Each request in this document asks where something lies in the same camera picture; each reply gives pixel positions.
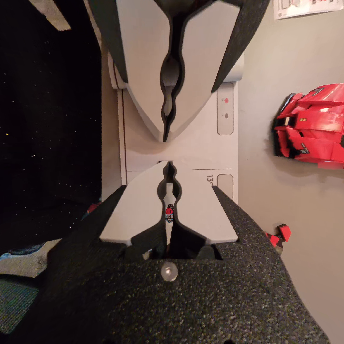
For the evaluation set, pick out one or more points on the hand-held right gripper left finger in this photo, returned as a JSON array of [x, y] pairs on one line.
[[131, 212]]

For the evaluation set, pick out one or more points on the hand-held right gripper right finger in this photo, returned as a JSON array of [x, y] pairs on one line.
[[207, 212]]

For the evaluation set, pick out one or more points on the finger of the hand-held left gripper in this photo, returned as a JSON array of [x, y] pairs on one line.
[[207, 54], [142, 54]]

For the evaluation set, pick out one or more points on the lego instruction booklet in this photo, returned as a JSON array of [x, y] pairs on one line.
[[199, 145]]

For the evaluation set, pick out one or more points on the red black green lego assembly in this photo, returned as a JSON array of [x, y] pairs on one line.
[[280, 235]]

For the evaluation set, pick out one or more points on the red lego car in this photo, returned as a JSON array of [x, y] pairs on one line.
[[314, 129]]

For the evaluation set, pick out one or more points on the white sticker sheet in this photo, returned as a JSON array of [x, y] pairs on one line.
[[306, 6]]

